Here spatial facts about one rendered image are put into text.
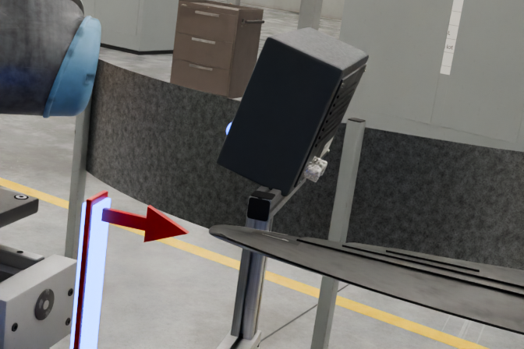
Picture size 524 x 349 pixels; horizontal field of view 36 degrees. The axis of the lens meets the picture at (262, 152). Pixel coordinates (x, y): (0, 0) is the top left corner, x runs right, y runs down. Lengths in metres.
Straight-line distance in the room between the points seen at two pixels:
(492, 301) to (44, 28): 0.61
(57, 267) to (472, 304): 0.58
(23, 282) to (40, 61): 0.23
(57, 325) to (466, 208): 1.50
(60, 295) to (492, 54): 5.82
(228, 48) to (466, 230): 5.08
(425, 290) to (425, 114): 6.34
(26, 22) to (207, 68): 6.36
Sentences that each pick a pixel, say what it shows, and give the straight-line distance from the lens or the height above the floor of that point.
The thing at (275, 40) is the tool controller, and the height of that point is 1.25.
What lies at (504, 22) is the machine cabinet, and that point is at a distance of 6.56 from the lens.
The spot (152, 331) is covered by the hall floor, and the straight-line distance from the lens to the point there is 3.04.
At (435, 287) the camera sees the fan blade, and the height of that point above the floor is 1.20.
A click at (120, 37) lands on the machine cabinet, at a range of 10.31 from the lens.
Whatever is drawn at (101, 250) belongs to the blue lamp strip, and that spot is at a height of 1.15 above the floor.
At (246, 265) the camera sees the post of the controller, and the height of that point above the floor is 0.96.
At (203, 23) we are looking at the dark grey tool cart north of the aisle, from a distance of 7.28.
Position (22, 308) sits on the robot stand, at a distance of 0.88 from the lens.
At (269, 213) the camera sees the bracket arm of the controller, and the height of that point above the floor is 1.04.
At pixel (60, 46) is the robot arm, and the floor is 1.23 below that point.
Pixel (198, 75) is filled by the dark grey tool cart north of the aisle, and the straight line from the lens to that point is 7.33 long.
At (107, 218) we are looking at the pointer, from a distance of 0.53.
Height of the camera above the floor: 1.35
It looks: 13 degrees down
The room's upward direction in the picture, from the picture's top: 8 degrees clockwise
